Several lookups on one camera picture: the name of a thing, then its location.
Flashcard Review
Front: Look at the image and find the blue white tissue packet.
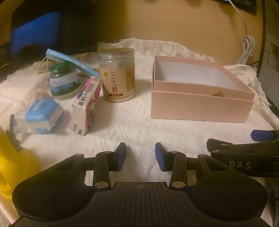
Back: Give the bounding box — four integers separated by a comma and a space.
13, 99, 65, 134

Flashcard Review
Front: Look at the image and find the pink translucent plastic bag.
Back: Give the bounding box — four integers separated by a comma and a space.
26, 87, 54, 103

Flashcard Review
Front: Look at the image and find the monitor with blue screen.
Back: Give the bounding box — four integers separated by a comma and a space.
10, 10, 62, 56

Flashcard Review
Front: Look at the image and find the yellow plastic object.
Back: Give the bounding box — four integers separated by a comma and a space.
0, 128, 40, 198

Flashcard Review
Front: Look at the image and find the white cable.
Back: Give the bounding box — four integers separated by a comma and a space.
228, 0, 256, 65

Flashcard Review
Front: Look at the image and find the black box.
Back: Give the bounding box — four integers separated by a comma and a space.
60, 0, 98, 53

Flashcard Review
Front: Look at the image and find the light blue flat paper bag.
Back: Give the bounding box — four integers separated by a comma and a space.
37, 49, 101, 88

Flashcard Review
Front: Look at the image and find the grey computer tower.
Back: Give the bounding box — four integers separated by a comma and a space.
259, 0, 279, 93

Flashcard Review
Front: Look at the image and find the white textured blanket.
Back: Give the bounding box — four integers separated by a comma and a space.
0, 38, 279, 221

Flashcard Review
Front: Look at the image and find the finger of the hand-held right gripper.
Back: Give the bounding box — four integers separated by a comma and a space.
206, 138, 279, 153
251, 130, 279, 141

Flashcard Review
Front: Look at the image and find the clear powder jar gold lid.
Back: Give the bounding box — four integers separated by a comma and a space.
98, 48, 136, 102

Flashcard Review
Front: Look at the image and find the black bead string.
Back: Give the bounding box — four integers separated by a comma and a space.
6, 114, 23, 152

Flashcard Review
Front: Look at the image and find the colourful printed tissue packet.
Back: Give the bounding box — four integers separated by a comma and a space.
72, 76, 102, 136

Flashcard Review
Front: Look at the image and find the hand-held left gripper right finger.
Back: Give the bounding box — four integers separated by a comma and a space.
155, 142, 238, 190

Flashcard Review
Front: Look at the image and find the pink cardboard box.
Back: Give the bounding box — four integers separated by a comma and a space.
151, 55, 256, 124

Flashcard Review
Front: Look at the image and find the glass jar green lid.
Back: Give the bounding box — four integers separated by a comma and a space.
49, 62, 79, 100

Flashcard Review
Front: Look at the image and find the black device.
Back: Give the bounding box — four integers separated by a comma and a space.
219, 0, 258, 15

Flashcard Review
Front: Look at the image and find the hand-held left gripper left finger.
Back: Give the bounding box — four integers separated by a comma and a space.
43, 142, 127, 191

